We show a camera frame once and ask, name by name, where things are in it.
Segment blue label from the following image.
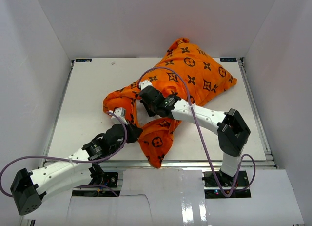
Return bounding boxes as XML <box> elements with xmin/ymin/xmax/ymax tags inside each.
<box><xmin>75</xmin><ymin>58</ymin><xmax>92</xmax><ymax>63</ymax></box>
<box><xmin>220</xmin><ymin>58</ymin><xmax>237</xmax><ymax>62</ymax></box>

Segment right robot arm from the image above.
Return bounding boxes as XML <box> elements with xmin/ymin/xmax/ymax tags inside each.
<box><xmin>139</xmin><ymin>82</ymin><xmax>251</xmax><ymax>186</ymax></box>

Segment orange patterned pillowcase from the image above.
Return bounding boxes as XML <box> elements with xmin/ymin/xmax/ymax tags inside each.
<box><xmin>103</xmin><ymin>38</ymin><xmax>237</xmax><ymax>168</ymax></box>

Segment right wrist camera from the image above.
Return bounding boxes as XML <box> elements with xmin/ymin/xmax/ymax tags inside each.
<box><xmin>138</xmin><ymin>80</ymin><xmax>153</xmax><ymax>90</ymax></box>

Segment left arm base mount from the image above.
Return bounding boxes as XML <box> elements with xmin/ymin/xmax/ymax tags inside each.
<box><xmin>78</xmin><ymin>164</ymin><xmax>118</xmax><ymax>188</ymax></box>

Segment right blue label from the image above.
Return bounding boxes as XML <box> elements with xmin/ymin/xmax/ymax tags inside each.
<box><xmin>220</xmin><ymin>58</ymin><xmax>237</xmax><ymax>62</ymax></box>

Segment left blue label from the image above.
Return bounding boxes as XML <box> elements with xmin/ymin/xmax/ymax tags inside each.
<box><xmin>75</xmin><ymin>58</ymin><xmax>92</xmax><ymax>63</ymax></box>

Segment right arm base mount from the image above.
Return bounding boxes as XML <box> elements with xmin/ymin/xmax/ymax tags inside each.
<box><xmin>202</xmin><ymin>171</ymin><xmax>251</xmax><ymax>199</ymax></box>

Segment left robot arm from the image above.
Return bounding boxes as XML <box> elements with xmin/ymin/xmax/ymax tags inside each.
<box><xmin>10</xmin><ymin>123</ymin><xmax>143</xmax><ymax>216</ymax></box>

